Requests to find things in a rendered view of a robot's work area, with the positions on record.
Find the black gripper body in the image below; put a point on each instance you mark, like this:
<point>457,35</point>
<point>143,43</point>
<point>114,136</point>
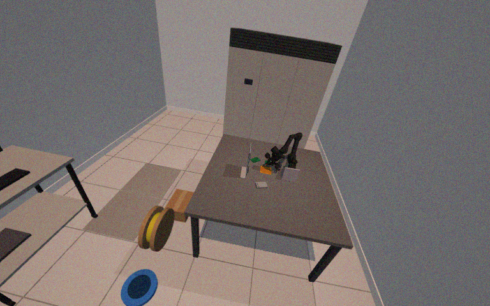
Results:
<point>273,159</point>

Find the grey panel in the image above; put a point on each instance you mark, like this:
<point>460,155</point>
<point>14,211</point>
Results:
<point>244,169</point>

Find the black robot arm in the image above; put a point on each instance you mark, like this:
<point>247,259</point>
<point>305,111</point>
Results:
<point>292,156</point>

